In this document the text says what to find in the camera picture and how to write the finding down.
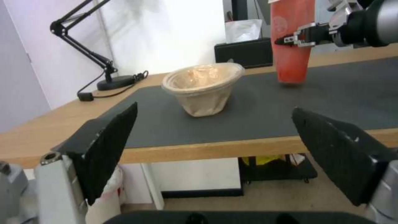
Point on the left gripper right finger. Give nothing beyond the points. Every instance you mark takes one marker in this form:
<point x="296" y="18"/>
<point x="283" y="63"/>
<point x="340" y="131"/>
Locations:
<point x="335" y="154"/>

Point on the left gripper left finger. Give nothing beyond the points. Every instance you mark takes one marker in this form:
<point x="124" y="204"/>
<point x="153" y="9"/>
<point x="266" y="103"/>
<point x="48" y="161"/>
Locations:
<point x="105" y="149"/>

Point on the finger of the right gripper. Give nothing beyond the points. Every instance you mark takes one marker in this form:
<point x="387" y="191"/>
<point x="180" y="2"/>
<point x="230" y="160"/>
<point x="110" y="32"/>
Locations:
<point x="300" y="38"/>

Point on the red takeout bag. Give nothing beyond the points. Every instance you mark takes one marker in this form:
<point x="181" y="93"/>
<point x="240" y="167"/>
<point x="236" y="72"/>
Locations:
<point x="290" y="63"/>

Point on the white plastic bag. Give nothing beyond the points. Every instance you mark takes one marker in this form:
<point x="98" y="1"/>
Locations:
<point x="242" y="31"/>

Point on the yellow bag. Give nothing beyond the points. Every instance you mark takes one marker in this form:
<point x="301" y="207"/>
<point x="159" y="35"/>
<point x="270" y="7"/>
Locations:
<point x="264" y="159"/>

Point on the bin with white liner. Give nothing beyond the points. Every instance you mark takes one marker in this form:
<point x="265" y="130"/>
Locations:
<point x="107" y="196"/>

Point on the black rectangular box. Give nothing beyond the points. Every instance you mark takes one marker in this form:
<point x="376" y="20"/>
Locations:
<point x="245" y="54"/>

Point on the black low cart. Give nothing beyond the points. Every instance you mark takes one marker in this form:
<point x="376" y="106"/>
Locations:
<point x="280" y="171"/>

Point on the white table leg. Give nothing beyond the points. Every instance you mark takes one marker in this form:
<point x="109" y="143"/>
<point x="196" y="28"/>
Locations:
<point x="154" y="184"/>

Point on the dark grey desk mat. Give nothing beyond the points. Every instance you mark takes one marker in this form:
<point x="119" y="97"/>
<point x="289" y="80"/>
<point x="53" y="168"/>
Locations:
<point x="264" y="109"/>

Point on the black desk lamp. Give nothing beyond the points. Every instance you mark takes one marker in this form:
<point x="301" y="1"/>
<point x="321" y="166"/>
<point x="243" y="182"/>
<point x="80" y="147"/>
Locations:
<point x="79" y="44"/>

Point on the beige paper bowl with lid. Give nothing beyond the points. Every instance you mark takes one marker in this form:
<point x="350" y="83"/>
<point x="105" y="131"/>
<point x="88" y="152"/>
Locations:
<point x="202" y="93"/>

